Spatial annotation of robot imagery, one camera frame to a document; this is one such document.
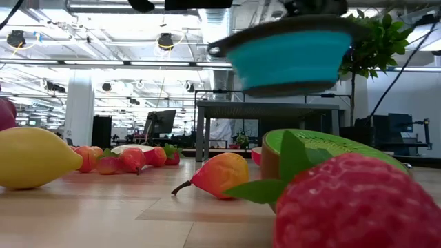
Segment small red strawberry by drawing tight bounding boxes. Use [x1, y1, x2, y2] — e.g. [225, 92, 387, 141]
[96, 147, 122, 176]

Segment yellow lemon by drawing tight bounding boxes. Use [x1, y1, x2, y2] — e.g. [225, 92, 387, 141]
[0, 126, 83, 190]

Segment silver ventilation duct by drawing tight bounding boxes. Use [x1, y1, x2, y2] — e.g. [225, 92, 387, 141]
[198, 7, 238, 101]

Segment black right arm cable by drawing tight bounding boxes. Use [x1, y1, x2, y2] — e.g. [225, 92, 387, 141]
[367, 19, 441, 120]

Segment red apple half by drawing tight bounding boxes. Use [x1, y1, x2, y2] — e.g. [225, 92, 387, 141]
[110, 143, 156, 166]
[250, 147, 263, 167]

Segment green kiwi half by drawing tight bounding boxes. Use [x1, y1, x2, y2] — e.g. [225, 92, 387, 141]
[260, 128, 413, 214]

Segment person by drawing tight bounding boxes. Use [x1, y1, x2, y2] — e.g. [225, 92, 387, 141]
[209, 118, 234, 149]

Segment small orange pear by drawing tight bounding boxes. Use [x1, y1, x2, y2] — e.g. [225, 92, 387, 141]
[171, 152, 250, 200]
[119, 147, 147, 176]

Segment black computer monitor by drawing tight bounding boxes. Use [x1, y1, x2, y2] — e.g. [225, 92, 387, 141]
[143, 109, 177, 136]

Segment small background potted plant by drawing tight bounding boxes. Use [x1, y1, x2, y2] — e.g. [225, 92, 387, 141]
[229, 132, 251, 150]

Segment blue collapsible colander bowl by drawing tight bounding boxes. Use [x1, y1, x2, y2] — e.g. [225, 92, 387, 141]
[207, 15, 356, 98]

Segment white building pillar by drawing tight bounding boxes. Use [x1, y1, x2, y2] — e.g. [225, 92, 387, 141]
[63, 70, 95, 147]

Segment green potted artificial plant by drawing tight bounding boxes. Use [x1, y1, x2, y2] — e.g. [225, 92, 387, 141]
[339, 8, 414, 147]

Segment black cabinet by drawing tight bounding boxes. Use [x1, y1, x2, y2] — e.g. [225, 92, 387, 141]
[91, 115, 113, 149]

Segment long ceiling light strip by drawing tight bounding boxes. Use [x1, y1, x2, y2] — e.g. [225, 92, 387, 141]
[0, 59, 232, 68]

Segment pink dragon fruit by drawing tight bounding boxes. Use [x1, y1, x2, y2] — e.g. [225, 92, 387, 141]
[0, 97, 17, 132]

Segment black desk with equipment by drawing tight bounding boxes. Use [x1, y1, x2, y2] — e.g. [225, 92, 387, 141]
[354, 112, 433, 158]

